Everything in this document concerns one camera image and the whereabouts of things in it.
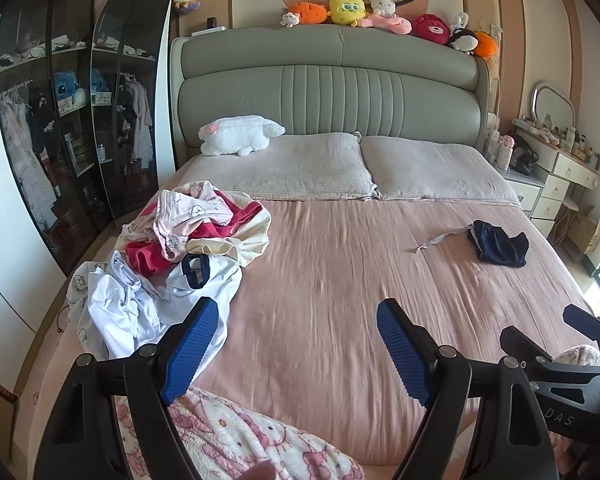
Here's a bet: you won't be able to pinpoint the black bag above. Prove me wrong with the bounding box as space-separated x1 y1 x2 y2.
512 135 540 173

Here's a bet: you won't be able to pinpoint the white wardrobe door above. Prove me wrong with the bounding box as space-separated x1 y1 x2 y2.
0 25 66 336

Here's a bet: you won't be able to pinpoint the white nightstand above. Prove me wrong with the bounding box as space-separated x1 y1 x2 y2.
497 166 548 218

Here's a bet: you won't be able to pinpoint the orange round plush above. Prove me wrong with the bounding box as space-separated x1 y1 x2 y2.
475 31 498 58

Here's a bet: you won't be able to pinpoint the blue plush toy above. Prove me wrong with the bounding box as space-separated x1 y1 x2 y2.
52 71 86 106

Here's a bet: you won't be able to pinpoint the navy shorts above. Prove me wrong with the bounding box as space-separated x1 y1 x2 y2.
467 220 530 268

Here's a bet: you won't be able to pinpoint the white stool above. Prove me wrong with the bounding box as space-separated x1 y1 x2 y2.
550 195 581 246

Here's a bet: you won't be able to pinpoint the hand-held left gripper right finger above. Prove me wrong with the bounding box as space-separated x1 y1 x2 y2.
376 298 561 480

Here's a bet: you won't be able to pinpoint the grey padded headboard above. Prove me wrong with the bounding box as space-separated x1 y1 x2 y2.
169 25 491 171

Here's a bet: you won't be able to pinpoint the vanity mirror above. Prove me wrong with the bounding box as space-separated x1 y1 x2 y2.
531 81 577 123

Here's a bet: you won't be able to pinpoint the dark glass door wardrobe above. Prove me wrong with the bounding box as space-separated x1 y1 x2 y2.
0 0 116 278

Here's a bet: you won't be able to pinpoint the white fabric strip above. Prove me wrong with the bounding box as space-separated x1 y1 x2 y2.
416 227 473 253

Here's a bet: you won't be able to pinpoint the beige checked pillow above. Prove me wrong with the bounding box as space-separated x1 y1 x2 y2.
361 135 522 206
180 132 378 202

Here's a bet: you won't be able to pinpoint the white dressing table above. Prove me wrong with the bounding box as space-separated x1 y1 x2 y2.
512 119 600 223

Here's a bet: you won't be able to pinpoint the white shirt navy collar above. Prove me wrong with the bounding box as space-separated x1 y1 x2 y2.
80 250 243 361

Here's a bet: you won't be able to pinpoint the red bear plush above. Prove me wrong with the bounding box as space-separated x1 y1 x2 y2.
411 14 452 46

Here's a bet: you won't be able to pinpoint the pink printed pajama pants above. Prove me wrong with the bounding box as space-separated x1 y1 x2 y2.
152 182 253 261

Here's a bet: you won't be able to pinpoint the row of cosmetic bottles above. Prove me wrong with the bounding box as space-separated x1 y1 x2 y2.
530 112 600 171

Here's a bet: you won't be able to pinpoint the black white penguin plush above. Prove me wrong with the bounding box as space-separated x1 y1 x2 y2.
448 28 479 54

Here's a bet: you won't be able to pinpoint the pink bottle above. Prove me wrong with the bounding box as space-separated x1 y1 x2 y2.
495 132 513 170

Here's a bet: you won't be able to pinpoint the cardboard box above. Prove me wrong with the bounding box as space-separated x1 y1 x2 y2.
570 205 600 256

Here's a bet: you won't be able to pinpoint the white plush toy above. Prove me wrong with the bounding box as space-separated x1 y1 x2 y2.
198 116 286 157

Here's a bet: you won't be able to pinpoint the pale printed pajama top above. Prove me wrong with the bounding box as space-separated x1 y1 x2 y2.
66 259 111 356

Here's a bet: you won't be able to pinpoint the yellow sponge plush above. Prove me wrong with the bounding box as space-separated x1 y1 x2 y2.
328 0 371 27

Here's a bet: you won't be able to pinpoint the pink plush toy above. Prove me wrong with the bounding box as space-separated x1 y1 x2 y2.
360 14 413 36

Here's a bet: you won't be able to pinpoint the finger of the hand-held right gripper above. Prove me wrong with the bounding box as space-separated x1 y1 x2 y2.
564 304 600 356
500 326 600 386

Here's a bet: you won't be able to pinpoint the magenta garment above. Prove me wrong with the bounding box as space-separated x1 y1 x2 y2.
125 199 251 277

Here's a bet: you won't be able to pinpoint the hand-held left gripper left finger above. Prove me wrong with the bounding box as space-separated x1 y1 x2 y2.
34 296 220 480

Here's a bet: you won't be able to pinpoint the white bottle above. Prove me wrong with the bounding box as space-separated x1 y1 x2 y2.
487 112 501 161

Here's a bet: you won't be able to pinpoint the cream garment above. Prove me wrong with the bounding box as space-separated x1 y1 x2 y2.
124 190 272 267

